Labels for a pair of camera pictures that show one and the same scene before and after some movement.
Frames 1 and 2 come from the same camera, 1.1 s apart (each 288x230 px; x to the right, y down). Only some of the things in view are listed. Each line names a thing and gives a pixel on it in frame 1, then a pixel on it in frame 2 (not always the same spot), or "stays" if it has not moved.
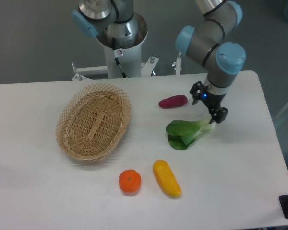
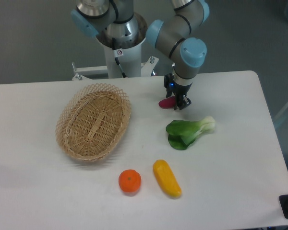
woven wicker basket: (91, 121) stays
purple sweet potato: (173, 101) stays
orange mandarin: (129, 180) stays
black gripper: (212, 100) -> (179, 89)
